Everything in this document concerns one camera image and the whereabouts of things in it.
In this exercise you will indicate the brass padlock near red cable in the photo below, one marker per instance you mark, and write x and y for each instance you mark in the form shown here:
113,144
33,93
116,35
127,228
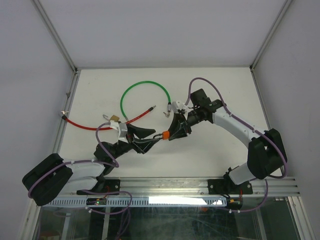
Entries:
109,120

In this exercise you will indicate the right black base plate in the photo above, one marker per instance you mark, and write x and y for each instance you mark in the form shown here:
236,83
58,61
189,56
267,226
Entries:
227,187

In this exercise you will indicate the white slotted cable duct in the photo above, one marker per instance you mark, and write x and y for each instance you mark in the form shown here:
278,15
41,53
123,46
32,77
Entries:
149,201

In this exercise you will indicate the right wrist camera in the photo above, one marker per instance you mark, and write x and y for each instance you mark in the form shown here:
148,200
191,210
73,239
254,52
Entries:
178,107

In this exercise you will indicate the orange black padlock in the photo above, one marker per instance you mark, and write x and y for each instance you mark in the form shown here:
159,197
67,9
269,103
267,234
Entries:
162,136

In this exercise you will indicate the aluminium front rail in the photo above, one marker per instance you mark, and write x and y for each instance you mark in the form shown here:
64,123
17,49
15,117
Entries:
184,186

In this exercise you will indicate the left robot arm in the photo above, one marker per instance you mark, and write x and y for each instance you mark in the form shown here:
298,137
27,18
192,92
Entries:
55,175

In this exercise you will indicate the silver keys near green cable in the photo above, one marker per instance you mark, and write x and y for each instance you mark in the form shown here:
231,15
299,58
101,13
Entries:
167,114

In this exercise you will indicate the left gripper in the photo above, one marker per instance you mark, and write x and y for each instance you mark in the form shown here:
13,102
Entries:
140,145

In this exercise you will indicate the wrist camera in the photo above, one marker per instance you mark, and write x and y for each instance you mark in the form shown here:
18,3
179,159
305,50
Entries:
122,130
178,107

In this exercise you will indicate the green cable lock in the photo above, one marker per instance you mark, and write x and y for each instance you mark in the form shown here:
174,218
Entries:
143,90

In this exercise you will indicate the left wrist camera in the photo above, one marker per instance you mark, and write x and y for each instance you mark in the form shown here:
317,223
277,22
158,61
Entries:
122,130

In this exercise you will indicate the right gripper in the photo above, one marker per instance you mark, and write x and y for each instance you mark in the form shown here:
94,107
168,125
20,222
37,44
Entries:
180,127

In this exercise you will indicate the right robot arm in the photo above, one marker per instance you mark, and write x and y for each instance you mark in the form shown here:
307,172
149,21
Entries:
266,151

